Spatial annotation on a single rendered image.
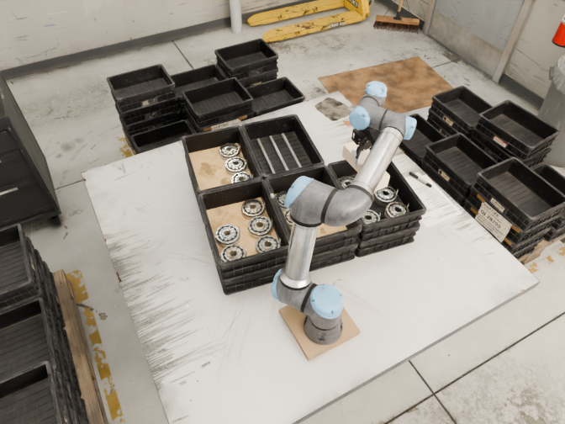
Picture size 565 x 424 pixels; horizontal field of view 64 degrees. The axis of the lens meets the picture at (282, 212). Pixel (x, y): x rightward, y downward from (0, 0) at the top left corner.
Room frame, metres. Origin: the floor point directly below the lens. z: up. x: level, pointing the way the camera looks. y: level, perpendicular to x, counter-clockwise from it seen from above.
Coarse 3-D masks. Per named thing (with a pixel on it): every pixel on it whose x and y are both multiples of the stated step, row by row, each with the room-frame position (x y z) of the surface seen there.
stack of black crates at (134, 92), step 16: (160, 64) 2.91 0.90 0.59; (112, 80) 2.73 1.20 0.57; (128, 80) 2.78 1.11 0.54; (144, 80) 2.84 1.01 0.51; (160, 80) 2.87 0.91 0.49; (112, 96) 2.69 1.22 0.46; (128, 96) 2.51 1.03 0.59; (144, 96) 2.56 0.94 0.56; (160, 96) 2.61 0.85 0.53; (176, 96) 2.67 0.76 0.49; (128, 112) 2.49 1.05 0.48; (144, 112) 2.55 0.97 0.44; (160, 112) 2.60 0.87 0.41; (176, 112) 2.65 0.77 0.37; (128, 128) 2.48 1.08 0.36; (144, 128) 2.53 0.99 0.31
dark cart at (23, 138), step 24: (0, 72) 2.36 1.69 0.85; (0, 96) 2.10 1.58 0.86; (0, 120) 1.86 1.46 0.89; (24, 120) 2.36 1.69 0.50; (0, 144) 1.85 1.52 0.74; (24, 144) 1.93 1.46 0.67; (0, 168) 1.82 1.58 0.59; (24, 168) 1.87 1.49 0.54; (48, 168) 2.28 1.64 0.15; (0, 192) 1.77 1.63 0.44; (24, 192) 1.84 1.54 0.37; (48, 192) 1.88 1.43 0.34; (0, 216) 1.75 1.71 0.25; (24, 216) 1.80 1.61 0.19; (48, 216) 1.84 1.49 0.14
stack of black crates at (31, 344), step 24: (0, 312) 0.99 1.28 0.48; (24, 312) 1.01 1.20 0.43; (48, 312) 1.04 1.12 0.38; (0, 336) 0.92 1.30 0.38; (24, 336) 0.92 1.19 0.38; (48, 336) 0.87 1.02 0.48; (0, 360) 0.80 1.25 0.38; (24, 360) 0.81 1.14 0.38; (48, 360) 0.81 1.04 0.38; (72, 360) 0.90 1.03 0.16; (72, 384) 0.74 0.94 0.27
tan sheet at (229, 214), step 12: (240, 204) 1.36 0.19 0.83; (216, 216) 1.28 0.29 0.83; (228, 216) 1.29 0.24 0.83; (240, 216) 1.29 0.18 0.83; (264, 216) 1.29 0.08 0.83; (216, 228) 1.22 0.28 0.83; (240, 228) 1.22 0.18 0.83; (240, 240) 1.16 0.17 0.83; (252, 240) 1.16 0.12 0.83; (252, 252) 1.09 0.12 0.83
